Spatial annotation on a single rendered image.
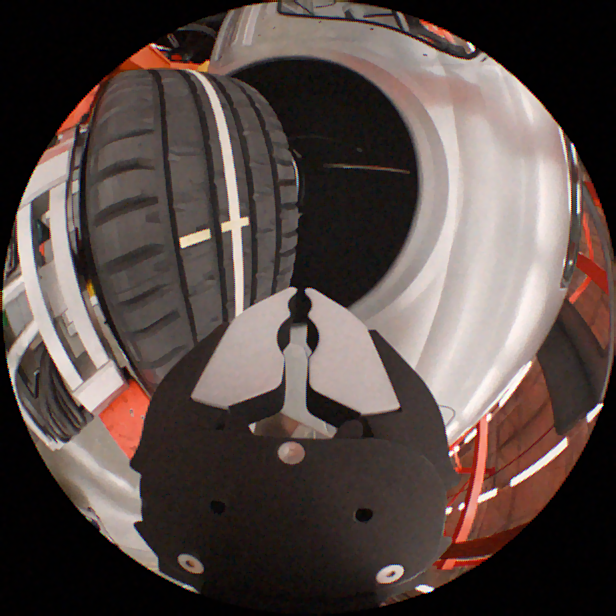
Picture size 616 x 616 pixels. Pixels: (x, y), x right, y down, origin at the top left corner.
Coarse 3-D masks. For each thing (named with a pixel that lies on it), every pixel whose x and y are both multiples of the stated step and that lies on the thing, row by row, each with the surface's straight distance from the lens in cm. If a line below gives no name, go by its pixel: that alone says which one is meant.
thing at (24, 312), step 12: (48, 240) 46; (72, 240) 43; (48, 252) 42; (12, 276) 48; (84, 288) 45; (24, 300) 43; (12, 312) 45; (24, 312) 43; (12, 324) 46; (24, 324) 45
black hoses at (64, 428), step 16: (48, 352) 36; (48, 368) 36; (48, 384) 35; (64, 384) 35; (48, 400) 36; (64, 400) 35; (48, 416) 37; (64, 416) 35; (80, 416) 35; (64, 432) 38
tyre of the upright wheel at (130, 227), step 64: (128, 128) 18; (192, 128) 19; (256, 128) 25; (128, 192) 15; (192, 192) 17; (256, 192) 21; (128, 256) 15; (192, 256) 17; (256, 256) 22; (128, 320) 16; (192, 320) 19
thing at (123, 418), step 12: (132, 384) 27; (120, 396) 27; (132, 396) 26; (144, 396) 26; (108, 408) 27; (120, 408) 27; (132, 408) 26; (144, 408) 26; (108, 420) 27; (120, 420) 26; (132, 420) 26; (120, 432) 26; (132, 432) 26; (120, 444) 27; (132, 444) 26
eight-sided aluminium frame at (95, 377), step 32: (64, 160) 22; (32, 192) 22; (64, 192) 21; (32, 224) 22; (64, 224) 20; (32, 256) 21; (64, 256) 20; (32, 288) 21; (64, 288) 20; (96, 320) 65; (64, 352) 22; (96, 352) 22; (96, 384) 23; (128, 384) 26
